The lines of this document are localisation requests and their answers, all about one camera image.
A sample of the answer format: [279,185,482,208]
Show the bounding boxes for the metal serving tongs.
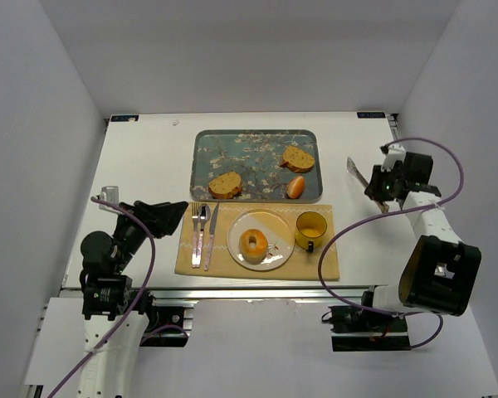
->
[347,157,389,214]

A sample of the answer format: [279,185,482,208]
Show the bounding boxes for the orange glazed bagel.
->
[238,229,268,264]

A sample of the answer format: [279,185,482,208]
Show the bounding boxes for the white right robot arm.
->
[365,145,481,316]

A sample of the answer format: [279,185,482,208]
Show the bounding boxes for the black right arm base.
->
[321,305,411,352]

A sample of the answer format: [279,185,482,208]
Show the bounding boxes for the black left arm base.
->
[132,291,190,347]

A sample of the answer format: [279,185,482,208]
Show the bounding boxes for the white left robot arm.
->
[73,198,188,397]

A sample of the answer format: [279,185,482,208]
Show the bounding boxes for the left bread slice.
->
[208,172,242,200]

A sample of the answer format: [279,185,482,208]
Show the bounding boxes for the bread slice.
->
[208,172,242,200]
[280,146,315,173]

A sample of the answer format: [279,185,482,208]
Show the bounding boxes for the small orange bread roll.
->
[286,176,305,199]

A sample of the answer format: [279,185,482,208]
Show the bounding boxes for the right bread slice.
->
[280,146,315,173]

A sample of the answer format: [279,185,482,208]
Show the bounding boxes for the silver fork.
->
[192,202,202,268]

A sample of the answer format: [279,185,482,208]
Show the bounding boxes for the silver spoon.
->
[193,203,211,268]

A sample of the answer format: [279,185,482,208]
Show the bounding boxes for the silver table knife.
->
[204,203,220,272]

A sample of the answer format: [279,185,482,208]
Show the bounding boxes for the right blue corner label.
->
[356,111,386,119]

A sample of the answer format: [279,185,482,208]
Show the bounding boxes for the blue corner label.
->
[110,114,139,123]
[356,111,386,119]

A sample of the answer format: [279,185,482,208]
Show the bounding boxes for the yellow mug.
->
[295,211,328,254]

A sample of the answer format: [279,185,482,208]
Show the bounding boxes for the blue floral serving tray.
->
[190,129,323,203]

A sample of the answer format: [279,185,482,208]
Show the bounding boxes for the left blue corner label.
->
[110,114,139,123]

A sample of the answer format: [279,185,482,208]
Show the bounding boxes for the white and yellow plate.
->
[227,210,295,272]

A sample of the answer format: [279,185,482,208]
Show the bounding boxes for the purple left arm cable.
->
[45,196,157,398]

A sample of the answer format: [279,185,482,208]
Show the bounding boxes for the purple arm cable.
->
[45,196,157,398]
[318,137,466,350]

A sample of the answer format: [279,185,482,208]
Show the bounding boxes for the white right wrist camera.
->
[380,143,407,172]

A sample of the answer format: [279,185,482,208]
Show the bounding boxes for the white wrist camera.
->
[380,143,407,172]
[98,186,119,204]

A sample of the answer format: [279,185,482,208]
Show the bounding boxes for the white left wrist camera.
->
[98,186,119,204]

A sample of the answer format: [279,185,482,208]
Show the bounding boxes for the aluminium table front rail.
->
[58,286,369,300]

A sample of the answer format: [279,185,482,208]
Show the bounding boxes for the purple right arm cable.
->
[318,137,466,350]

